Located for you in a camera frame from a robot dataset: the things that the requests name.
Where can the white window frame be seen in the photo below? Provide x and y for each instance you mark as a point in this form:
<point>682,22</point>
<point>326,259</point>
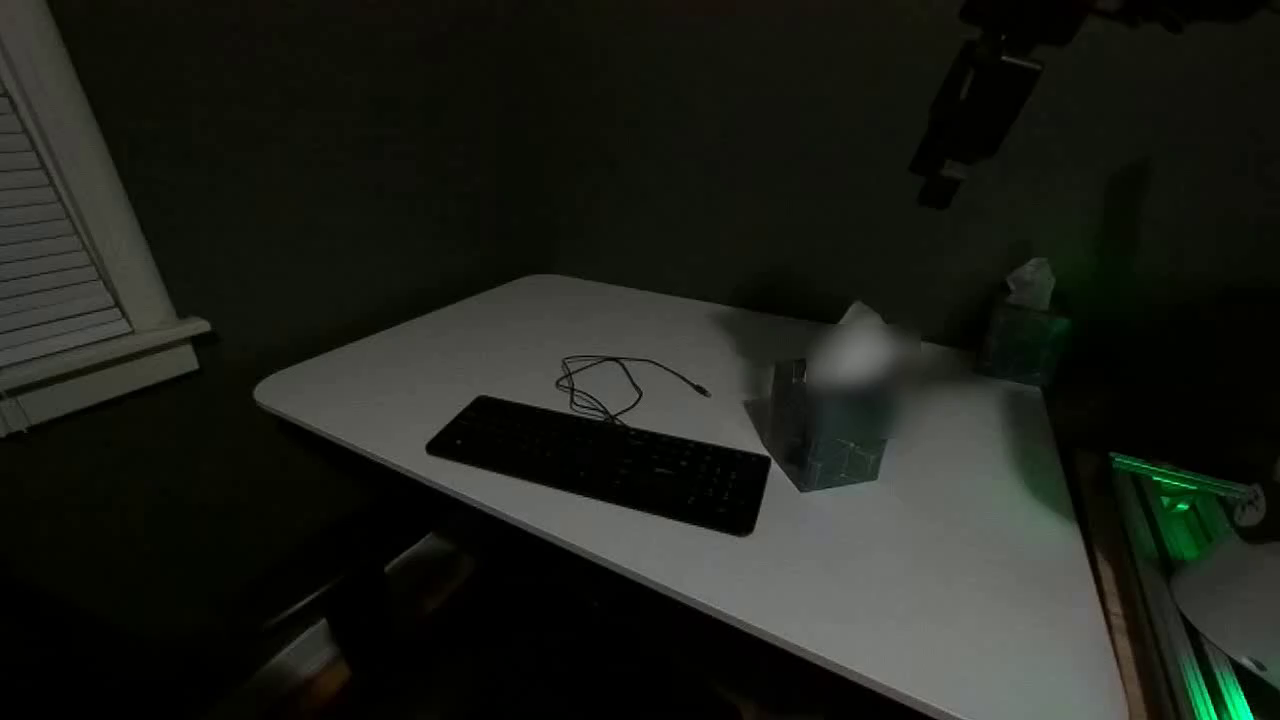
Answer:
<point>162,340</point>

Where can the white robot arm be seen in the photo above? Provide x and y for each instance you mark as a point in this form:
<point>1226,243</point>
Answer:
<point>1031,24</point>

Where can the black computer keyboard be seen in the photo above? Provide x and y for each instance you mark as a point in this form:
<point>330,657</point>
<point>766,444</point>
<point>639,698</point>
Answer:
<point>621,467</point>

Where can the white window blinds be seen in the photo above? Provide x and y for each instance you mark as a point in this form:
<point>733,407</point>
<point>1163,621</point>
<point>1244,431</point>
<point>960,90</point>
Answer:
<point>52,295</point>

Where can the green patterned tissue box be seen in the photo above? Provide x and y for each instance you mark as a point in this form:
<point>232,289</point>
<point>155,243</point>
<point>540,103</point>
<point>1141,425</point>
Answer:
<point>833,411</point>

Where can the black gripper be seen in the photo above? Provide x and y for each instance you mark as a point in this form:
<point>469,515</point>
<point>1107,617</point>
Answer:
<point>968,118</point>

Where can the green lit metal rail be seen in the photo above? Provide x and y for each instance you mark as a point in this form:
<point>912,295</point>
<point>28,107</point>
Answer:
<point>1147,522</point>

